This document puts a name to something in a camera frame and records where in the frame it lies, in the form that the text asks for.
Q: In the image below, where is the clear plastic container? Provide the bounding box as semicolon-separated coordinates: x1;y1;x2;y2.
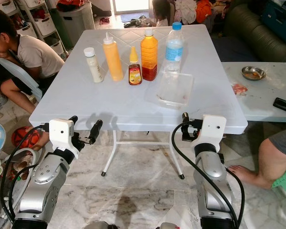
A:
155;72;194;109

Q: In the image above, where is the white plastic folding table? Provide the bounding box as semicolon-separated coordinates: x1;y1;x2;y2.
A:
29;24;248;181

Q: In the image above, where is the orange ball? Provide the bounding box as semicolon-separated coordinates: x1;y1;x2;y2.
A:
11;126;41;149

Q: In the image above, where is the small white sauce bottle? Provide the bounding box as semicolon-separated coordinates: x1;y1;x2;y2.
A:
84;47;104;83

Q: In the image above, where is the red plastic wrapper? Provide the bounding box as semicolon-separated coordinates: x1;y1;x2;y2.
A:
233;83;248;96

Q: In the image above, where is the small honey bottle yellow cap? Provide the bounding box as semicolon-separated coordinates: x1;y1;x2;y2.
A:
128;46;143;86

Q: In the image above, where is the pale blue plastic chair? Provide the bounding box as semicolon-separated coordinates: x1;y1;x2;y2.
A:
0;56;42;100

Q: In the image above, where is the water bottle blue cap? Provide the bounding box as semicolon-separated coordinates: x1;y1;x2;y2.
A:
163;22;184;74

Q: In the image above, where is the yellow squeeze sauce bottle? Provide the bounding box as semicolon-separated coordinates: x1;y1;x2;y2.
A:
103;33;124;82

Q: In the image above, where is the large orange liquid bottle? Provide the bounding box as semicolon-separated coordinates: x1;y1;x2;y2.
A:
140;27;159;82

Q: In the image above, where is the boy in beige shirt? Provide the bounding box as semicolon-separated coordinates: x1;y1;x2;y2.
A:
0;6;67;115

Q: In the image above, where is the white side table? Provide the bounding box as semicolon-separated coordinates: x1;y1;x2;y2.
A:
222;62;286;122

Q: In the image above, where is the small metal bowl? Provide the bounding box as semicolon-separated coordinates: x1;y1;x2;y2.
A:
241;66;266;81

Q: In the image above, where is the seated person's bare leg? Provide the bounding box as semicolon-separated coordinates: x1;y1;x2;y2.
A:
229;126;286;189

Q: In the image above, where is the grey laundry basket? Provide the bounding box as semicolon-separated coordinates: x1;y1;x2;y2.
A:
57;4;95;46

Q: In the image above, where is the black phone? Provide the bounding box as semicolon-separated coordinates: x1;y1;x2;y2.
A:
273;97;286;115

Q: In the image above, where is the white shelf rack with bins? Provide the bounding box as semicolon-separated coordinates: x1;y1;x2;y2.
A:
0;0;67;55

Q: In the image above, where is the pile of clothes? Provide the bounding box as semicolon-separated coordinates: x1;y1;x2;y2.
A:
174;0;217;24

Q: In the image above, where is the small child sitting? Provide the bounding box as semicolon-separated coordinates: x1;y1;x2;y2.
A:
150;0;173;28

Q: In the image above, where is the dark green sofa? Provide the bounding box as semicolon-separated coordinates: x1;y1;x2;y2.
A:
224;4;286;49

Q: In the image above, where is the dark blue plastic crate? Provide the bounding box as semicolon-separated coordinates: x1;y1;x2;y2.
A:
260;0;286;34

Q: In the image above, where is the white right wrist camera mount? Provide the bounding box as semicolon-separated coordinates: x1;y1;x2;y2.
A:
191;114;227;153

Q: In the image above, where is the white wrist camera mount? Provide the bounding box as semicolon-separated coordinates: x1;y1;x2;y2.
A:
191;114;227;153
49;118;81;160

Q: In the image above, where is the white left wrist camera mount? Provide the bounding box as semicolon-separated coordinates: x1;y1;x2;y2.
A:
49;118;81;160

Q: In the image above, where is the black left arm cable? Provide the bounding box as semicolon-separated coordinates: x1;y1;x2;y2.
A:
9;164;41;221
0;123;52;225

